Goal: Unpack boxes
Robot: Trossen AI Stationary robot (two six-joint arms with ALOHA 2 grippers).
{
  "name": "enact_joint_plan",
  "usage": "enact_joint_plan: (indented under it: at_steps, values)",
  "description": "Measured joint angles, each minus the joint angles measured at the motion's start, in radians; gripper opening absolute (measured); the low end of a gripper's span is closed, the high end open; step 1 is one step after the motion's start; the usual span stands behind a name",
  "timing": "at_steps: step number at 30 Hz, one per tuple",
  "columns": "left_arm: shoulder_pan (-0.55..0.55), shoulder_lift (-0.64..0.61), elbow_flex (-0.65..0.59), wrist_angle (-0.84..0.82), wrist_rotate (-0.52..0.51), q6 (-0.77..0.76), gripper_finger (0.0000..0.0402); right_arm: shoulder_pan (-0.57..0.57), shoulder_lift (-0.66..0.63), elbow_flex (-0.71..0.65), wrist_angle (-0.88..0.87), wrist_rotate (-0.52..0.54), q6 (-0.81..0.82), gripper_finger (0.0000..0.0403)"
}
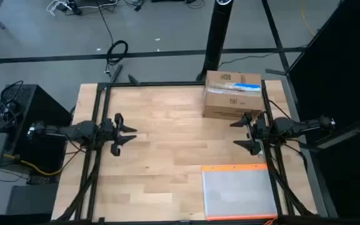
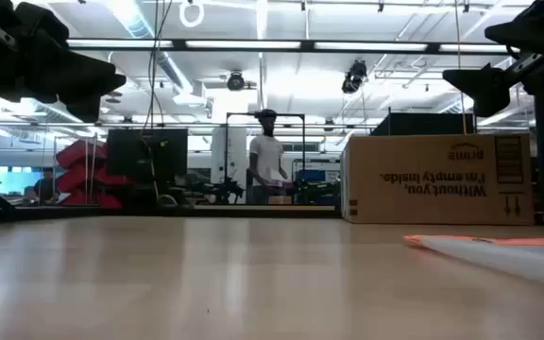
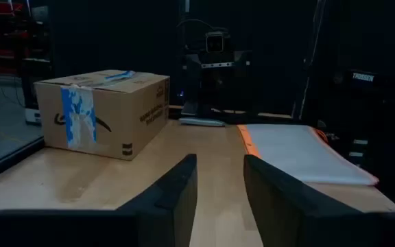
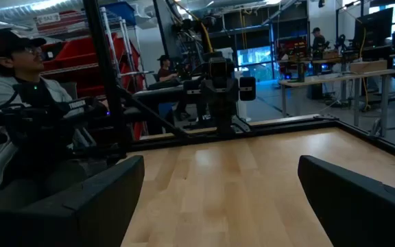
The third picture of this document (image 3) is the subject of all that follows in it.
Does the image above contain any brown cardboard shipping box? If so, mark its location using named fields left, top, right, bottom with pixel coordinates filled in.
left=34, top=69, right=171, bottom=161

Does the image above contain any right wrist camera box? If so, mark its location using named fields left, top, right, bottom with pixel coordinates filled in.
left=205, top=31, right=224, bottom=54

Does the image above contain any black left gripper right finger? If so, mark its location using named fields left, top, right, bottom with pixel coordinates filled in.
left=243, top=154, right=395, bottom=247

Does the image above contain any black tower fan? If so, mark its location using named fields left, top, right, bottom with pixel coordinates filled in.
left=21, top=58, right=53, bottom=125

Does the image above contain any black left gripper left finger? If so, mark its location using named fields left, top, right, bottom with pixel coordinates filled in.
left=0, top=153, right=199, bottom=247

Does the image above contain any black Trossen labelled unit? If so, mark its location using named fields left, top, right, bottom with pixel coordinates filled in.
left=334, top=68, right=395, bottom=104

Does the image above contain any mesh zip pouch orange trim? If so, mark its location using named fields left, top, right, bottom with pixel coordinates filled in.
left=237, top=123, right=380, bottom=187

